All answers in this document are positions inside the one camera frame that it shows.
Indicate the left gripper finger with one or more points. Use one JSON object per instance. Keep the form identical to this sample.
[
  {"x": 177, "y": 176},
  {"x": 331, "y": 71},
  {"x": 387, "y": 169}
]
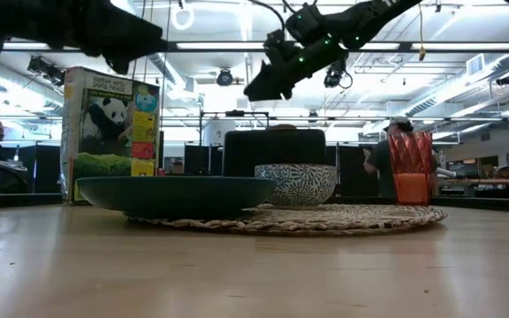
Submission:
[
  {"x": 115, "y": 57},
  {"x": 126, "y": 31}
]

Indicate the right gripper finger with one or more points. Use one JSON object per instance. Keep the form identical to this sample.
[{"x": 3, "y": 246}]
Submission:
[
  {"x": 288, "y": 90},
  {"x": 263, "y": 86}
]

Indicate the panda cereal box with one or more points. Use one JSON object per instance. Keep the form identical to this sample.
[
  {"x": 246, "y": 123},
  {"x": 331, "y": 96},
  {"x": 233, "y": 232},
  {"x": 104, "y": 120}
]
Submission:
[{"x": 111, "y": 132}]

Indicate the white blue patterned bowl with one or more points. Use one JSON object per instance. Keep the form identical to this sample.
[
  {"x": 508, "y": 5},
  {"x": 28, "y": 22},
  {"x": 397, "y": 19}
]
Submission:
[{"x": 296, "y": 185}]

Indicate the dark green plate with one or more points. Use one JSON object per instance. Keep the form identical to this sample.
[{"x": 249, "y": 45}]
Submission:
[{"x": 175, "y": 194}]

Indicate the orange faceted tumbler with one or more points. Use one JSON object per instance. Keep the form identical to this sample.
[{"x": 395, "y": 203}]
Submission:
[{"x": 411, "y": 168}]

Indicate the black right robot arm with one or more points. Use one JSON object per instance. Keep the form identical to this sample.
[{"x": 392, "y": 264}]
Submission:
[{"x": 369, "y": 22}]

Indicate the black double ceiling spotlight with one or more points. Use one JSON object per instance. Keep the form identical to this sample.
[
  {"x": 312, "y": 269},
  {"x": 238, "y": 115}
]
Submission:
[{"x": 47, "y": 71}]

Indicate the white cylindrical tank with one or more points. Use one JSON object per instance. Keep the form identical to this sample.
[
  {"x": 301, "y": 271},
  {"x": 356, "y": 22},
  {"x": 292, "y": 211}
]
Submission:
[{"x": 217, "y": 132}]

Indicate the round woven straw placemat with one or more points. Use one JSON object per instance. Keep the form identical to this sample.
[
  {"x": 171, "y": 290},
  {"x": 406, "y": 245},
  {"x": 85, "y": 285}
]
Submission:
[{"x": 334, "y": 218}]

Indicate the grey office chair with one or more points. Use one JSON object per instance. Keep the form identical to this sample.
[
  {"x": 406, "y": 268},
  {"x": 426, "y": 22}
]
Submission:
[{"x": 11, "y": 170}]

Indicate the small black ceiling lamp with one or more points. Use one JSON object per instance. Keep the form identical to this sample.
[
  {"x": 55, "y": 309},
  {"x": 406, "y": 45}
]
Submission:
[{"x": 507, "y": 79}]

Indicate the wooden workbench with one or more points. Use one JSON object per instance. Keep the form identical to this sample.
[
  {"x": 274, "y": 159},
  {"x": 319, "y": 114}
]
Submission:
[{"x": 488, "y": 181}]

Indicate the round black ceiling camera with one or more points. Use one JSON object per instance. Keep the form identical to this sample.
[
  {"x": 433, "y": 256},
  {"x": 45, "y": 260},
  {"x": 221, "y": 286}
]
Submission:
[{"x": 225, "y": 77}]

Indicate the black metal rack frame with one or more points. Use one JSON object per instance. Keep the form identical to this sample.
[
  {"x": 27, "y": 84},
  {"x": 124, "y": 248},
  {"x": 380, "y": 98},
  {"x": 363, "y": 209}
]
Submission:
[{"x": 234, "y": 113}]

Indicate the black overhead frame bar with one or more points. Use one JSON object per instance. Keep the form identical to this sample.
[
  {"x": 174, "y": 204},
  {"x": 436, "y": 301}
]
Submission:
[{"x": 435, "y": 46}]

